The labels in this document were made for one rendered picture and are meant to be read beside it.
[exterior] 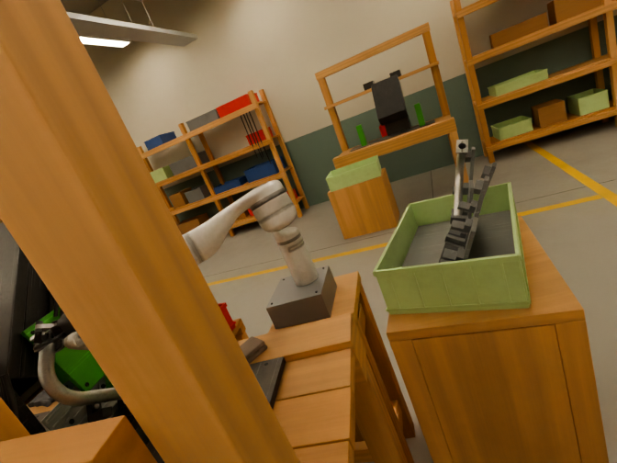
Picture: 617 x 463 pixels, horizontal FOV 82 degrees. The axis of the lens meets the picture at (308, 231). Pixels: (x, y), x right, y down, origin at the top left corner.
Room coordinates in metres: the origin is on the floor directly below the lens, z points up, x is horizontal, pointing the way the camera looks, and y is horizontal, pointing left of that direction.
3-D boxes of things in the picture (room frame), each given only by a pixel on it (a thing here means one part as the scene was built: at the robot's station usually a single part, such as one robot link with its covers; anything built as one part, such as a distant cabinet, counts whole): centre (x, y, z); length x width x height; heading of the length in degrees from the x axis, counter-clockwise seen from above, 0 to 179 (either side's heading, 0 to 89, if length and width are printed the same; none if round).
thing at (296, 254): (1.21, 0.07, 1.03); 0.09 x 0.09 x 0.17; 75
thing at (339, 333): (1.08, 0.71, 0.82); 1.50 x 0.14 x 0.15; 76
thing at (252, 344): (0.94, 0.31, 0.91); 0.10 x 0.08 x 0.03; 126
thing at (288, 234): (1.21, 0.08, 1.19); 0.09 x 0.09 x 0.17; 2
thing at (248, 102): (6.78, 1.29, 1.10); 3.01 x 0.55 x 2.20; 66
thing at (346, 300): (1.21, 0.07, 0.83); 0.32 x 0.32 x 0.04; 72
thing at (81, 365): (0.85, 0.70, 1.17); 0.13 x 0.12 x 0.20; 76
